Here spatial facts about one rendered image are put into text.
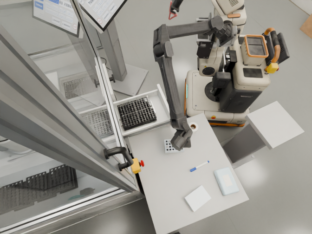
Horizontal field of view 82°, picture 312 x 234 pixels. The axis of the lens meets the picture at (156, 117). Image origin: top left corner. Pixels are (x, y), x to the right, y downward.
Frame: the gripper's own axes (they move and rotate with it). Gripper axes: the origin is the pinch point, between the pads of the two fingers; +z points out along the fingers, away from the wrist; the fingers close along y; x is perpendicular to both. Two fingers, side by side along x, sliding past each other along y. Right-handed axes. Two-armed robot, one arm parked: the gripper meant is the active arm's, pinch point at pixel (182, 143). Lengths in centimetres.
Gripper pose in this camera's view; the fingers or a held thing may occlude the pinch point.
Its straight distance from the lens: 114.4
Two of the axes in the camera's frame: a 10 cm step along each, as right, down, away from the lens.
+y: 0.3, 8.9, -4.5
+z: 0.1, 4.5, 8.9
